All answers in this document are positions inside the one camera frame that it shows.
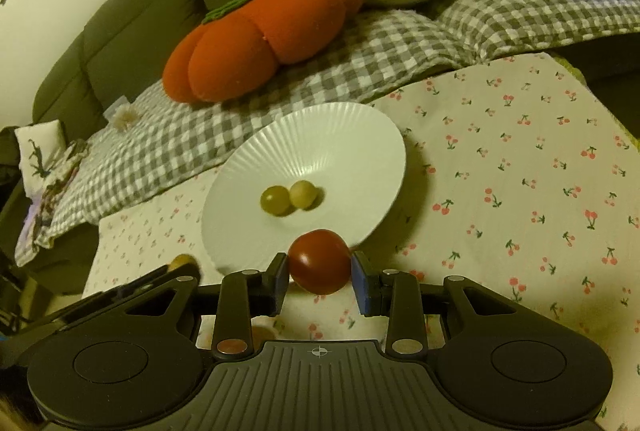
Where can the green sofa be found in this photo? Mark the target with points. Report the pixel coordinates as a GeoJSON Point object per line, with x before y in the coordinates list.
{"type": "Point", "coordinates": [140, 11]}

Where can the small white flower ornament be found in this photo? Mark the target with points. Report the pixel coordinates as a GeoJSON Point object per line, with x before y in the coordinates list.
{"type": "Point", "coordinates": [122, 117]}

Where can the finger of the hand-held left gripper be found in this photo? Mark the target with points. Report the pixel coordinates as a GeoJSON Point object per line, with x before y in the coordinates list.
{"type": "Point", "coordinates": [145, 286]}

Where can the white ribbed plate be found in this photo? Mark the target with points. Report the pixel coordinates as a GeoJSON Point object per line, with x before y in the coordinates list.
{"type": "Point", "coordinates": [325, 151]}

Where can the grey checked blanket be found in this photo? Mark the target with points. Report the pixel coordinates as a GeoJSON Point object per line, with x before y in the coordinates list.
{"type": "Point", "coordinates": [200, 121]}

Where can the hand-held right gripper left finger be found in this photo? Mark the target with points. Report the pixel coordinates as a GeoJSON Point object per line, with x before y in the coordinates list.
{"type": "Point", "coordinates": [281, 283]}

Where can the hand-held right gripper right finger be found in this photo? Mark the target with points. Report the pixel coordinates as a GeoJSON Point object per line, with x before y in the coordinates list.
{"type": "Point", "coordinates": [359, 285]}

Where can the white embroidered cushion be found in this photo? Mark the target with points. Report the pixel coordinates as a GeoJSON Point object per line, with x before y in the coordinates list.
{"type": "Point", "coordinates": [45, 161]}

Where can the red tomato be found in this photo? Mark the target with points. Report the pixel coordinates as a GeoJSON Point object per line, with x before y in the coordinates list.
{"type": "Point", "coordinates": [320, 263]}

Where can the cherry print cloth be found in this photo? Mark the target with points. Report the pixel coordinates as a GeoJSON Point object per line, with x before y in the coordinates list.
{"type": "Point", "coordinates": [500, 171]}

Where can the dark green cloth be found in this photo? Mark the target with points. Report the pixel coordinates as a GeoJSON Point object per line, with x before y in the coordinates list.
{"type": "Point", "coordinates": [9, 156]}

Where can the orange pumpkin cushion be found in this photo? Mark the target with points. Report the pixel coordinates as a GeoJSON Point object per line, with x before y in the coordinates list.
{"type": "Point", "coordinates": [260, 36]}

